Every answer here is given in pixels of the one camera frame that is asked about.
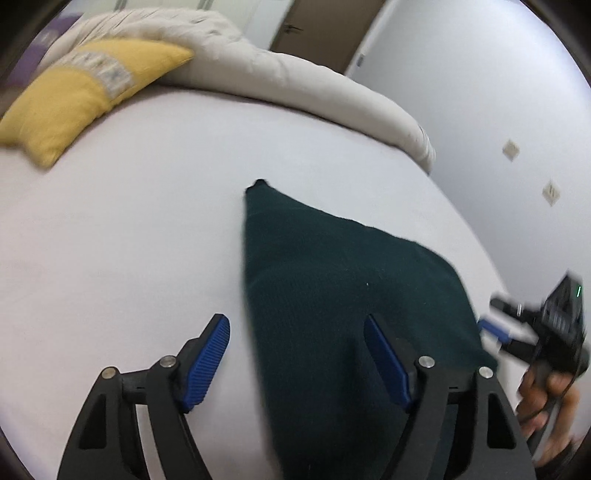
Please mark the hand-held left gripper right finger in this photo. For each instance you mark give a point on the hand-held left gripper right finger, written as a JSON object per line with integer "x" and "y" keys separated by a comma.
{"x": 385, "y": 360}

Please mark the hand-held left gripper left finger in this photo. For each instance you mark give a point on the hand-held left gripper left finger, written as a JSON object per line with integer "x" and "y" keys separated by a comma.
{"x": 207, "y": 364}

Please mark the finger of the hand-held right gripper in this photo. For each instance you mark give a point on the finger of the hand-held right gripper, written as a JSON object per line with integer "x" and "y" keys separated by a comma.
{"x": 496, "y": 330}
{"x": 512, "y": 310}

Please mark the dark green sweater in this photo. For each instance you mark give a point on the dark green sweater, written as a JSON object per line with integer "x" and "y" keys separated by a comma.
{"x": 323, "y": 277}

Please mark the person's right hand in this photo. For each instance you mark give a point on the person's right hand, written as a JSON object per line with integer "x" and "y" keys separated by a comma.
{"x": 535, "y": 397}

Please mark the beige duvet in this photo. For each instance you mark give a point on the beige duvet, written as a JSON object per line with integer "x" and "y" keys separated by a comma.
{"x": 300, "y": 78}

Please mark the yellow patterned pillow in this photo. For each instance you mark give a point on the yellow patterned pillow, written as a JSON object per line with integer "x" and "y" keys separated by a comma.
{"x": 60, "y": 101}

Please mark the brown door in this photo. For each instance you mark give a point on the brown door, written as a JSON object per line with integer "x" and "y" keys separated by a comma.
{"x": 323, "y": 27}

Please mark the purple patterned pillow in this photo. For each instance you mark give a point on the purple patterned pillow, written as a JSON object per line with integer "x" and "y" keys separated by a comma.
{"x": 23, "y": 71}

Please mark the beige wall socket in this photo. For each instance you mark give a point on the beige wall socket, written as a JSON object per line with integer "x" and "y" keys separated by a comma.
{"x": 551, "y": 192}
{"x": 511, "y": 150}

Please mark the wall light switch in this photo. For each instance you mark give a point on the wall light switch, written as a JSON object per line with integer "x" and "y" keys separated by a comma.
{"x": 359, "y": 60}

